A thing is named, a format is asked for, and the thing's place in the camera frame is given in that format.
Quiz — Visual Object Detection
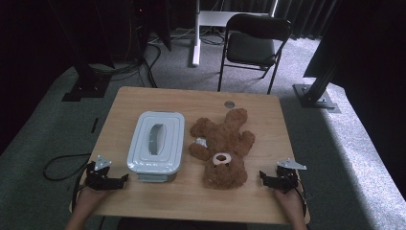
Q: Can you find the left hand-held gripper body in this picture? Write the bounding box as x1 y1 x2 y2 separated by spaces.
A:
84 155 121 192

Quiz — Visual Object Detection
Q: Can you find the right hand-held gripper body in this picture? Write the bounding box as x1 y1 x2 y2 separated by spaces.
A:
275 158 307 195

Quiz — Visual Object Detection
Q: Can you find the clear plastic storage box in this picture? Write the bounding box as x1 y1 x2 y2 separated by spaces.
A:
127 166 183 184

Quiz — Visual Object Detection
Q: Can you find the white box lid grey handle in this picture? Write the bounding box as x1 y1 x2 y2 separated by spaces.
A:
126 110 186 175

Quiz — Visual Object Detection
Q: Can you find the brown teddy bear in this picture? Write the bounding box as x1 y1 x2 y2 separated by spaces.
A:
188 107 257 191

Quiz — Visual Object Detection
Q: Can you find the person's left hand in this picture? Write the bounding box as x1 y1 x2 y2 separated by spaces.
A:
74 186 113 217

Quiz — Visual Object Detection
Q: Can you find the person's right hand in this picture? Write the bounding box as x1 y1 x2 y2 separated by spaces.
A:
274 189 305 221

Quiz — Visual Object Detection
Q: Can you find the person's dark clothing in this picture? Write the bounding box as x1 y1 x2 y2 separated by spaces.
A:
116 217 250 230

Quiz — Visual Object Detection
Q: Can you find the black metal stand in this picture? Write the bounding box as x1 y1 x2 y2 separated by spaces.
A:
47 0 113 103
292 57 342 114

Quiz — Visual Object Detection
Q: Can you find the black folding chair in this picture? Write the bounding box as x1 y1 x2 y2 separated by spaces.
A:
217 12 293 95

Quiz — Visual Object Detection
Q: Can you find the dark curtain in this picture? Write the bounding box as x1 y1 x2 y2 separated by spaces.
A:
303 0 406 199

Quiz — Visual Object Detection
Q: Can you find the left hand-held gripper cable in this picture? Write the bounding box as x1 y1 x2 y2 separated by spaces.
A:
71 162 97 213

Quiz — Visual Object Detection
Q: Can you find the hand-held gripper cable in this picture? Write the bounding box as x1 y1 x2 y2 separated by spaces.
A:
71 162 97 213
295 176 310 219

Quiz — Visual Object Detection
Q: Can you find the right hand-held gripper cable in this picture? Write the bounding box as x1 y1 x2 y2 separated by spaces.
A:
295 176 310 219

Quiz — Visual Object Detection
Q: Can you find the black cable on floor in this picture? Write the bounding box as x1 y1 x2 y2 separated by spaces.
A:
42 153 92 182

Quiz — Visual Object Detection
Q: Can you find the bundle of black cables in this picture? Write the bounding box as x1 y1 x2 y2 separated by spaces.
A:
89 41 161 89

